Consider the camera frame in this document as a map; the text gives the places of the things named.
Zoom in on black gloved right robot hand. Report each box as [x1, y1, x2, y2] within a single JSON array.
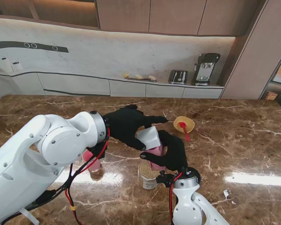
[[140, 129, 188, 173]]

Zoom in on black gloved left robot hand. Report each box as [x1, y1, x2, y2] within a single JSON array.
[[103, 105, 169, 152]]

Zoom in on clear airtight container white lid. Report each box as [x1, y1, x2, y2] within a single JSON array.
[[147, 145, 169, 172]]

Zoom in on red plastic scoop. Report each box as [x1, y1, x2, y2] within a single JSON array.
[[179, 121, 191, 142]]

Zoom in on white square container lid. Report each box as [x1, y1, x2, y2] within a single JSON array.
[[137, 127, 160, 150]]

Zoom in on black round jar lid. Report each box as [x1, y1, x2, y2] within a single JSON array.
[[183, 166, 202, 185]]

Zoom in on clear grain jar with label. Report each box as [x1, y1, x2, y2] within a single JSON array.
[[137, 162, 159, 190]]

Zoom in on yellow plastic bowl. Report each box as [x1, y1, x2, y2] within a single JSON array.
[[173, 115, 195, 134]]

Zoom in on pink plastic measuring cup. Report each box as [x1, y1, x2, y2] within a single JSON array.
[[82, 150, 102, 173]]

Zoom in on dark serving board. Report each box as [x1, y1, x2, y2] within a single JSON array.
[[127, 77, 158, 83]]

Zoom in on white counter with drawers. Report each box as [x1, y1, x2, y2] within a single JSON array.
[[0, 69, 225, 99]]

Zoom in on black silver toaster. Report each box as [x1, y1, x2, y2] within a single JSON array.
[[168, 69, 188, 85]]

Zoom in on black espresso machine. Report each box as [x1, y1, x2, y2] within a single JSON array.
[[191, 52, 221, 87]]

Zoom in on orange printed box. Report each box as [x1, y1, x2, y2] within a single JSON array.
[[265, 90, 278, 101]]

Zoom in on brown tall cabinet panel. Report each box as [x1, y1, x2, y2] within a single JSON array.
[[220, 0, 281, 100]]

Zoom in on short white bottle black cap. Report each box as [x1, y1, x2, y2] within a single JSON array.
[[11, 61, 23, 72]]

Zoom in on tall white bottle black cap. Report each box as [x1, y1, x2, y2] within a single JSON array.
[[1, 57, 12, 73]]

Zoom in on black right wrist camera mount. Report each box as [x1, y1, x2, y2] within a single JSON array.
[[155, 171, 176, 188]]

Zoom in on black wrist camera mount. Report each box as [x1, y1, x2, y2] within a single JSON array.
[[88, 140, 108, 160], [155, 171, 176, 188]]

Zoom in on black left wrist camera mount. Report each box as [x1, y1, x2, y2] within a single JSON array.
[[88, 140, 108, 160]]

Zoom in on red black right arm cables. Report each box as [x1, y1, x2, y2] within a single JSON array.
[[168, 172, 183, 223]]

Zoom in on red black arm cables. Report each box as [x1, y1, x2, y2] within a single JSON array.
[[168, 172, 183, 223], [0, 127, 111, 225]]

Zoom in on red black left arm cables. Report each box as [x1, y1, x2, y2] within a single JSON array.
[[0, 127, 111, 225]]

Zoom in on brown wooden wall cabinets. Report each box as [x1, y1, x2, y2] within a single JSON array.
[[0, 0, 267, 37]]

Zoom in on black wall panel with rings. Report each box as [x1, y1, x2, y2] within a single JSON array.
[[0, 41, 68, 54]]

